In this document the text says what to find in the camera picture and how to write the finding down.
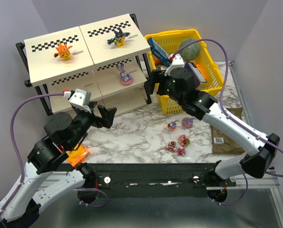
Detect small red pink toy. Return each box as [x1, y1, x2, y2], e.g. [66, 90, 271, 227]
[177, 147, 186, 156]

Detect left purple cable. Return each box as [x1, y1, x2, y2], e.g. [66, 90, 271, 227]
[0, 90, 108, 228]

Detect pink bear strawberry toy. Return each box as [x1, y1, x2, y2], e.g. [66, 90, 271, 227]
[179, 134, 190, 147]

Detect purple creature pink donut toy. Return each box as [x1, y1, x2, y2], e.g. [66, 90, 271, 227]
[181, 117, 196, 129]

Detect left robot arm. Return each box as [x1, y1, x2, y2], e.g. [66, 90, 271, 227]
[0, 102, 117, 228]

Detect yellow plastic basket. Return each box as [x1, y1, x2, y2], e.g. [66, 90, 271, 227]
[145, 29, 224, 115]

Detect purple cable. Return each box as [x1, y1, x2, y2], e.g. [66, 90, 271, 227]
[167, 39, 283, 206]
[0, 90, 108, 228]

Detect orange Scrub Daddy box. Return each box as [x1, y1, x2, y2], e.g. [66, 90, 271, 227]
[66, 145, 91, 168]

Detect purple bunny orange cup toy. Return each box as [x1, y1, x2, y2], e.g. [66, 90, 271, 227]
[167, 120, 179, 131]

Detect brown coffee bag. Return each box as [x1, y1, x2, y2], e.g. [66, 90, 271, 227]
[209, 107, 246, 155]

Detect dark purple box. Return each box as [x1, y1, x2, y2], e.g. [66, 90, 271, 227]
[185, 62, 207, 88]

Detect green textured ball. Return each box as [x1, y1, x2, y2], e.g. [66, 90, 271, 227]
[177, 38, 201, 62]

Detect blue Harry's box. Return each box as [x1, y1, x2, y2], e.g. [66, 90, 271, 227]
[147, 38, 170, 67]

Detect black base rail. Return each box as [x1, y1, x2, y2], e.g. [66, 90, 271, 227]
[50, 162, 237, 199]

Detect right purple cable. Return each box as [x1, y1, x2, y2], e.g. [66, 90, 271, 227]
[167, 39, 283, 206]

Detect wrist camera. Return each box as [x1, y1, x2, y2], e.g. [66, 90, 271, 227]
[68, 89, 91, 113]
[165, 54, 185, 76]

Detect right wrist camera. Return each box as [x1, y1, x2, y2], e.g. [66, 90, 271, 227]
[165, 54, 185, 76]

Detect purple bunny donut toy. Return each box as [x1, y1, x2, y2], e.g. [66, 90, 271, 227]
[116, 63, 134, 86]

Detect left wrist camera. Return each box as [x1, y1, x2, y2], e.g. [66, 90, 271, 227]
[68, 89, 91, 113]

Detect beige three-tier shelf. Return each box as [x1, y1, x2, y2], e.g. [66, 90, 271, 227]
[16, 14, 151, 115]

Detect black yellow bat toy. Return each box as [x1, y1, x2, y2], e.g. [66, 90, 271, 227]
[107, 28, 131, 48]

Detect orange dragon toy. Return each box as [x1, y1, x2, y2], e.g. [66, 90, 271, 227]
[54, 42, 72, 60]

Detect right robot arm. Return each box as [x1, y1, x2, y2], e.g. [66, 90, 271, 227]
[145, 67, 280, 181]

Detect red pink bear toy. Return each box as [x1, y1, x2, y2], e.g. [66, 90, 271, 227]
[166, 141, 176, 152]

